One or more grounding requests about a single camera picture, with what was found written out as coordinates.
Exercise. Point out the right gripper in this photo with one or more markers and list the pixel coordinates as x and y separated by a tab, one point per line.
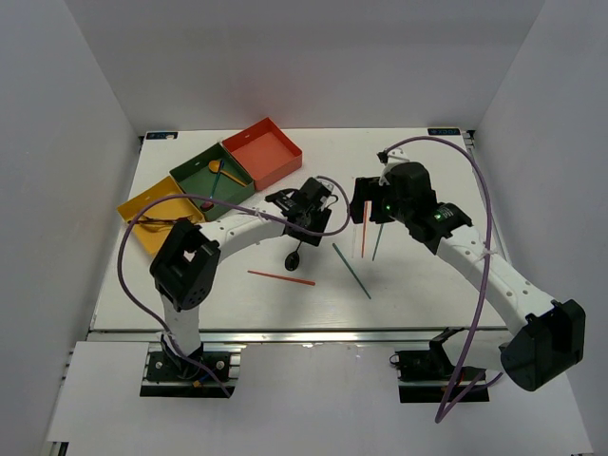
369	190

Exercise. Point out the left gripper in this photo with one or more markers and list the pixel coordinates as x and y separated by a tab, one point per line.
319	219

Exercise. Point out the black spoon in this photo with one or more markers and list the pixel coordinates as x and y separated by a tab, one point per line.
292	260

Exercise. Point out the orange chopstick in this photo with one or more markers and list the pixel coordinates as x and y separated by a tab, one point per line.
283	277
364	228

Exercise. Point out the teal chopstick diagonal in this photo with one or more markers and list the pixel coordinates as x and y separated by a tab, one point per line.
351	270

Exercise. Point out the iridescent blue purple spoon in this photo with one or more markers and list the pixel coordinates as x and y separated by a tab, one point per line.
207	205

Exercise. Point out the orange gold spoon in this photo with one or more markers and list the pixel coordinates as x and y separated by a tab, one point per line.
223	170

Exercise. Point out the gold fork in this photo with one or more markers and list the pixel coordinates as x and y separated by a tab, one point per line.
156	228

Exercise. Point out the purple fork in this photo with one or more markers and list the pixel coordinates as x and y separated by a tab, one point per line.
160	221

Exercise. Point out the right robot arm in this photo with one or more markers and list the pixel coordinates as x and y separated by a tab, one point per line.
545	337

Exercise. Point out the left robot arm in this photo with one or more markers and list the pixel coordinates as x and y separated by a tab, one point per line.
185	267

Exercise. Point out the orange chopstick upright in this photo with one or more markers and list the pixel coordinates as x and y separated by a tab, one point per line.
364	228

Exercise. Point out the green chopstick upright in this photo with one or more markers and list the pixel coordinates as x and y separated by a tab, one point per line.
377	242

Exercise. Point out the clear white chopstick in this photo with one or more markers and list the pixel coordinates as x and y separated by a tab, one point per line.
354	237

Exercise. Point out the red square container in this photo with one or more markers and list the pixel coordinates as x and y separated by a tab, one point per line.
265	152

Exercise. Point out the right blue table label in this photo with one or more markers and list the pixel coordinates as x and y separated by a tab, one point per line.
443	131

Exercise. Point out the blue table label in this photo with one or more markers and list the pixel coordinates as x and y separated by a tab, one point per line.
443	131
161	135

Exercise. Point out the green square container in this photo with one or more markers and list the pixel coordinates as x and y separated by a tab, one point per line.
193	176

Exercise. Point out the yellow square container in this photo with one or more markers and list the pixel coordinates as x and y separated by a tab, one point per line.
171	209

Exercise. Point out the left blue table label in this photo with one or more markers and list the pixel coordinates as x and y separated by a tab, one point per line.
161	135

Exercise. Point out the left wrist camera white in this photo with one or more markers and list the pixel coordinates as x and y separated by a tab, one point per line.
327	196

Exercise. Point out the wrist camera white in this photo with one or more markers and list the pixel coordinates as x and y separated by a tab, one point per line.
327	196
391	158

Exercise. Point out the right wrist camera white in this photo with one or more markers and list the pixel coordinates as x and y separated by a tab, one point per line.
391	158

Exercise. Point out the aluminium table frame rail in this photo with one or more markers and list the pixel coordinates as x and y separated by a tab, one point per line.
500	249

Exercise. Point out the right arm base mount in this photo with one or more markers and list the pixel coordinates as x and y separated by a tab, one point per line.
424	374

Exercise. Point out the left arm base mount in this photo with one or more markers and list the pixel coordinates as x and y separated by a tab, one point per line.
168	376

